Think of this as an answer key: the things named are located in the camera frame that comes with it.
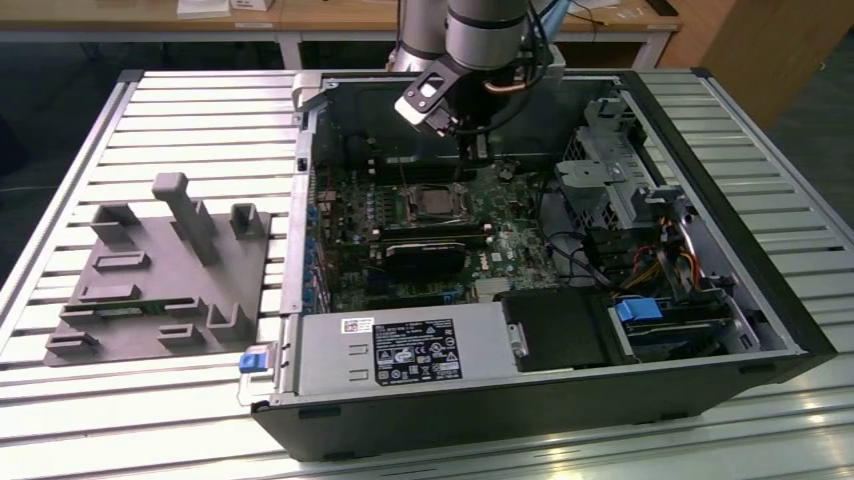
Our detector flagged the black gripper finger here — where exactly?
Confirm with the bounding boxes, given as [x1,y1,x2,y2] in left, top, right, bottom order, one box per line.
[453,132,492,184]

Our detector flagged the metal socket cover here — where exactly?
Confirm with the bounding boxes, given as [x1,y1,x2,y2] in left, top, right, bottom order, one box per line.
[406,183,469,221]

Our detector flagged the black RAM slot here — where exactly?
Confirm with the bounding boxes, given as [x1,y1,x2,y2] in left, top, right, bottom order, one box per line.
[380,153,461,184]

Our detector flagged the CPU socket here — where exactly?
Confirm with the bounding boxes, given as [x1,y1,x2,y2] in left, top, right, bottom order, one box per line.
[402,183,476,222]

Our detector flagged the green motherboard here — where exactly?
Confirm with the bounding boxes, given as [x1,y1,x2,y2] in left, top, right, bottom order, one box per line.
[310,158,562,314]

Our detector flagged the metal drive cage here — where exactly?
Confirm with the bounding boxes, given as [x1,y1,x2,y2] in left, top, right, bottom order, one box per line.
[550,97,689,232]

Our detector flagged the black graphics card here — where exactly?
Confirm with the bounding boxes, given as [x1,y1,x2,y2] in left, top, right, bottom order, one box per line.
[382,241,468,281]

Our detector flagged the small silver heatsink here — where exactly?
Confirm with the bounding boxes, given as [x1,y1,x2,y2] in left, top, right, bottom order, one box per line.
[473,278,509,302]

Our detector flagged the black plastic shroud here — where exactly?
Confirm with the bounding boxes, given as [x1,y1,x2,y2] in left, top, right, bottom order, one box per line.
[496,288,627,374]

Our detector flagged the blue disk carrier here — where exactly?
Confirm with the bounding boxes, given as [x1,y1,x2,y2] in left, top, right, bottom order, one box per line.
[612,298,664,327]

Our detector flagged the wooden cabinet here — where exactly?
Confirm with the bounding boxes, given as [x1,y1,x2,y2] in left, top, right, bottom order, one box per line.
[657,0,854,127]

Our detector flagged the silver power supply unit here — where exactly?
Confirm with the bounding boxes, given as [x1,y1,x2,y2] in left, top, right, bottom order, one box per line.
[292,302,522,397]

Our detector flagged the white box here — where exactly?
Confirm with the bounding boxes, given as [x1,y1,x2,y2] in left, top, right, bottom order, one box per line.
[176,0,229,20]

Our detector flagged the blue case latch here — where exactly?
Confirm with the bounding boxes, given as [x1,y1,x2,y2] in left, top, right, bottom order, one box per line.
[237,344,276,375]

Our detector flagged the grey parts rack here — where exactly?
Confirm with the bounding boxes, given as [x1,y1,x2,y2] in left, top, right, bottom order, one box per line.
[39,172,274,369]

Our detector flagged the black open PC case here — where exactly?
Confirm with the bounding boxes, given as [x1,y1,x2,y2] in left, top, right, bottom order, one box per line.
[249,67,839,464]

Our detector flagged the wooden desk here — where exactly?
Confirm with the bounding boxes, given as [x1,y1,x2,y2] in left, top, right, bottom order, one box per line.
[0,0,683,71]

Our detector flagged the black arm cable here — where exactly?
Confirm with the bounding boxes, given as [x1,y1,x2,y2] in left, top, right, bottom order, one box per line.
[452,0,554,137]

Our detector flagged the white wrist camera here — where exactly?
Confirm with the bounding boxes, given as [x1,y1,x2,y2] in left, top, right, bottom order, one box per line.
[392,67,462,135]

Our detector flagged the black wire bundle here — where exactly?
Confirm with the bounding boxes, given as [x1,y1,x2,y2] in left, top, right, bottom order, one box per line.
[540,229,616,290]

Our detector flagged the coloured wire bundle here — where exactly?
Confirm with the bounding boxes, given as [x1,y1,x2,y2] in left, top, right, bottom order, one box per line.
[625,243,707,297]

